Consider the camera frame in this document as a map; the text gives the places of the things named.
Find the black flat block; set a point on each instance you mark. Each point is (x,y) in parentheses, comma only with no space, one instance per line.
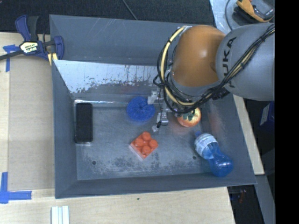
(83,122)

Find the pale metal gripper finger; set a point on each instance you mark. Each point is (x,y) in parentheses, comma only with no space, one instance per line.
(163,119)
(151,97)

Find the orange toy building brick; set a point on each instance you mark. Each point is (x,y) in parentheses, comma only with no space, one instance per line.
(144,146)

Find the orange-red toy fruit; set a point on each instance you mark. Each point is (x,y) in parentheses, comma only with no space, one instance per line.
(190,121)

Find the grey metal bin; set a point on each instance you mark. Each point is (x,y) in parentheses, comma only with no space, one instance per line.
(116,157)

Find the blue clear plastic bottle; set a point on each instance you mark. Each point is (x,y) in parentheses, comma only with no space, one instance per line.
(215,157)

